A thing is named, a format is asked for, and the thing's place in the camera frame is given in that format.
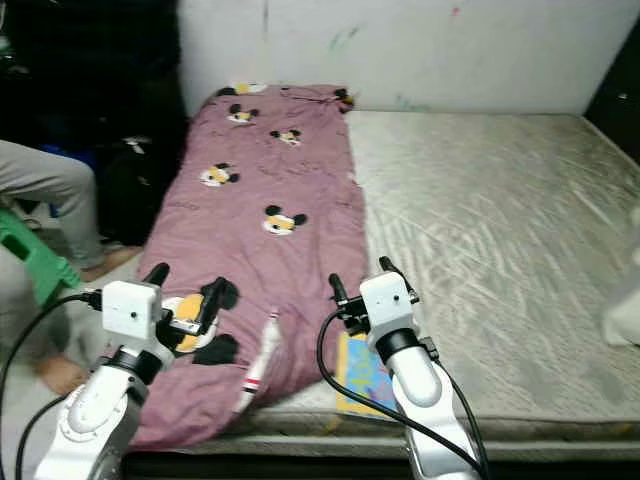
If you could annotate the dark tufted headboard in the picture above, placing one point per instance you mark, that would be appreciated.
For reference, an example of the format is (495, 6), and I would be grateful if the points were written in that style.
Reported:
(620, 110)

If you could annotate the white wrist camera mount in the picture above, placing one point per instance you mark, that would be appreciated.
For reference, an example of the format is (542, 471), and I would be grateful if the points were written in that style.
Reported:
(385, 300)
(132, 312)

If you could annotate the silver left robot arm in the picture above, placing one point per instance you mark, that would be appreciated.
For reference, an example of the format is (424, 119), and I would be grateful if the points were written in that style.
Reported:
(85, 430)

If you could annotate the white quilted mattress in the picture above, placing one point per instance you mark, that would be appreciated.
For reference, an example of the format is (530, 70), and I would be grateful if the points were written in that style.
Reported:
(480, 230)

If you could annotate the dark bed frame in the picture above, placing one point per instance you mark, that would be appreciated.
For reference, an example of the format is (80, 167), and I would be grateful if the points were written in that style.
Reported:
(360, 465)

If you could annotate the black bag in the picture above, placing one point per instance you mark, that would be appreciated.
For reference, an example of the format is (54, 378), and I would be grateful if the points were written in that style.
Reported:
(135, 190)

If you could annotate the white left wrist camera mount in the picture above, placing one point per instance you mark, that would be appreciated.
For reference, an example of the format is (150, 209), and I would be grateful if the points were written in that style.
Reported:
(132, 312)

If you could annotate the white pillow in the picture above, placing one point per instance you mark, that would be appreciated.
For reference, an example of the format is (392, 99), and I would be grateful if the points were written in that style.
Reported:
(625, 280)

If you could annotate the person in striped shirt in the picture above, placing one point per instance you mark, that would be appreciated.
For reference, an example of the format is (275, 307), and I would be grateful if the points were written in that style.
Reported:
(50, 190)

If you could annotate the colourful children's book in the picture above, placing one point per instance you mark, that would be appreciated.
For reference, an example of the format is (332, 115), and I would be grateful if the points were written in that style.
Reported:
(360, 375)

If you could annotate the purple cartoon mouse blanket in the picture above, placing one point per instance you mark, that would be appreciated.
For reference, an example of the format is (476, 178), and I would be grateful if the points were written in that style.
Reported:
(260, 200)

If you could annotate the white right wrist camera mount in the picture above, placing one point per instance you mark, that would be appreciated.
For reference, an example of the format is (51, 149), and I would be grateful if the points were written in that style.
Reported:
(385, 300)

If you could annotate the green plastic stool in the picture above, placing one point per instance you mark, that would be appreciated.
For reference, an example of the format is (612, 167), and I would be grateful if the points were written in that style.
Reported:
(35, 260)

